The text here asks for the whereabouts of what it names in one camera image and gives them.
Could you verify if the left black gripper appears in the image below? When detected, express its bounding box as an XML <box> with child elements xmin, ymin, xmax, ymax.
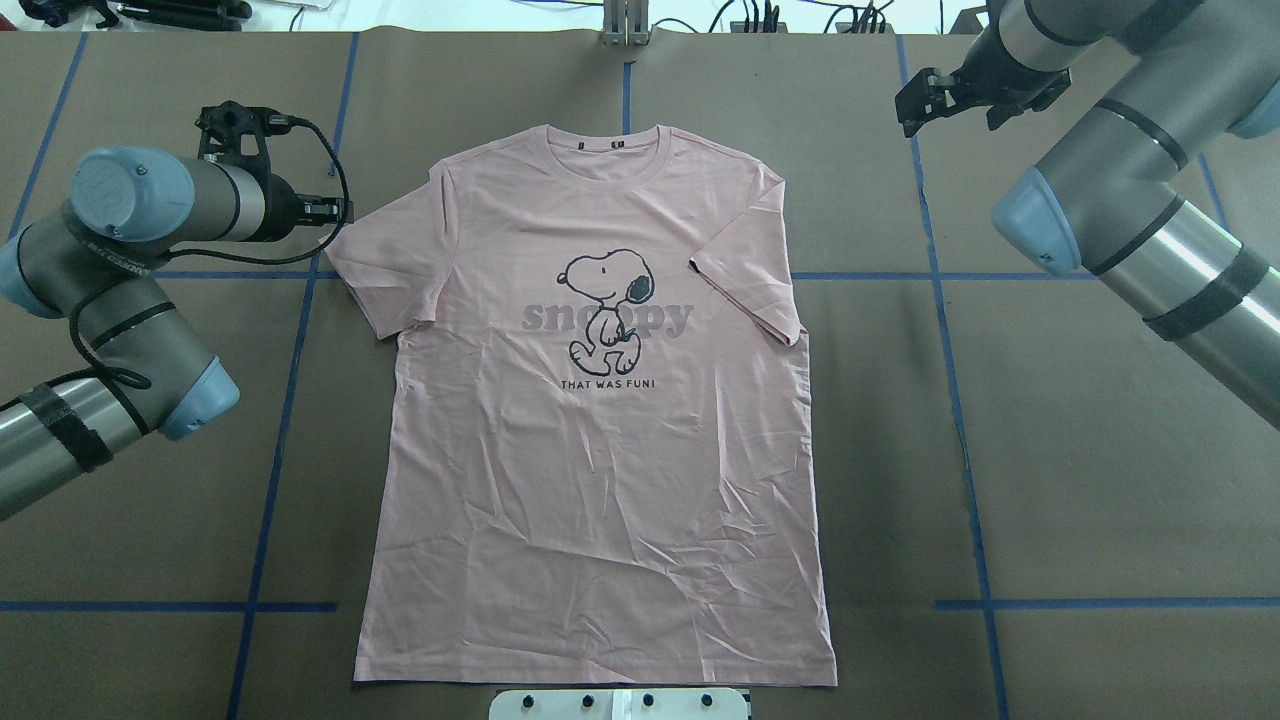
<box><xmin>260</xmin><ymin>176</ymin><xmax>346</xmax><ymax>242</ymax></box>

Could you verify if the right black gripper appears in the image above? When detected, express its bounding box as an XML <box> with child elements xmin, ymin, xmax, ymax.
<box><xmin>893</xmin><ymin>65</ymin><xmax>1073</xmax><ymax>138</ymax></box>

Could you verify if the pink Snoopy t-shirt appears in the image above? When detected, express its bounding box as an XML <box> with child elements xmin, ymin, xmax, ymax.
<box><xmin>326</xmin><ymin>126</ymin><xmax>838</xmax><ymax>687</ymax></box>

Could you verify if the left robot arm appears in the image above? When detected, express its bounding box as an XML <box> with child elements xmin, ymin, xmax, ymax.
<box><xmin>3</xmin><ymin>146</ymin><xmax>352</xmax><ymax>518</ymax></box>

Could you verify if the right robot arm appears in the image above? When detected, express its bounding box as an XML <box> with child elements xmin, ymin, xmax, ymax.
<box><xmin>895</xmin><ymin>1</ymin><xmax>1279</xmax><ymax>425</ymax></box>

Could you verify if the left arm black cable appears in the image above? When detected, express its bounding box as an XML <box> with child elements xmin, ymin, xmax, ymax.
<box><xmin>60</xmin><ymin>102</ymin><xmax>352</xmax><ymax>391</ymax></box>

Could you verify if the aluminium frame post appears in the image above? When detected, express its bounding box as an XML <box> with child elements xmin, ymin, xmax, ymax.
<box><xmin>600</xmin><ymin>0</ymin><xmax>652</xmax><ymax>47</ymax></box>

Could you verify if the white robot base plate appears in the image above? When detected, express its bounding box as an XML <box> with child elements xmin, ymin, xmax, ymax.
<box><xmin>488</xmin><ymin>687</ymin><xmax>753</xmax><ymax>719</ymax></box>

